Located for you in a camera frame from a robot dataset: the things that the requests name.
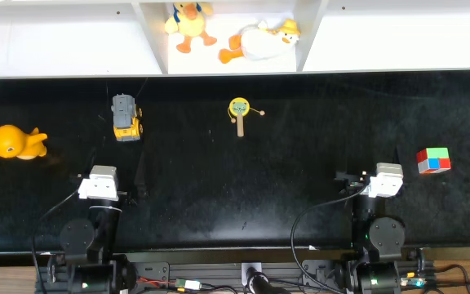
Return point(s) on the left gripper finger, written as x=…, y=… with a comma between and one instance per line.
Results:
x=93, y=159
x=142, y=179

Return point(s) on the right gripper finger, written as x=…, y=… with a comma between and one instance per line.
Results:
x=396, y=157
x=347, y=176

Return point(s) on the grey and yellow toy truck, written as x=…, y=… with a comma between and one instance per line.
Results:
x=125, y=118

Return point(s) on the yellow rubber duck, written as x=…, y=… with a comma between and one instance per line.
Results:
x=12, y=141

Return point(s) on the yellow rattle drum toy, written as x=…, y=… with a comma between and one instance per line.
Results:
x=240, y=108

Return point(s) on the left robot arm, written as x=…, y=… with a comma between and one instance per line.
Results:
x=104, y=228

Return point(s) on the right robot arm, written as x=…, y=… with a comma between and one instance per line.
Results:
x=386, y=237

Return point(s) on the many-coloured puzzle cube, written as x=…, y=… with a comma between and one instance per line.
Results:
x=433, y=161

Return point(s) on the white shelf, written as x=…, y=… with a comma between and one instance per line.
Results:
x=55, y=49

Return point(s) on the white plush duck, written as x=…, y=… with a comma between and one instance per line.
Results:
x=263, y=43

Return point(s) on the yellow plush duck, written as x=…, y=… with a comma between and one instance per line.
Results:
x=190, y=24

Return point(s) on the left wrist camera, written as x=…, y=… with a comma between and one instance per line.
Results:
x=100, y=185

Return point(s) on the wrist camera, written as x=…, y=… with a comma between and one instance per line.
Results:
x=100, y=185
x=386, y=183

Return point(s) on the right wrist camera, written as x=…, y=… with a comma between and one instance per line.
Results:
x=386, y=183

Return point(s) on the mounting rail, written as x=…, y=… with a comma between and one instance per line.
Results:
x=218, y=273

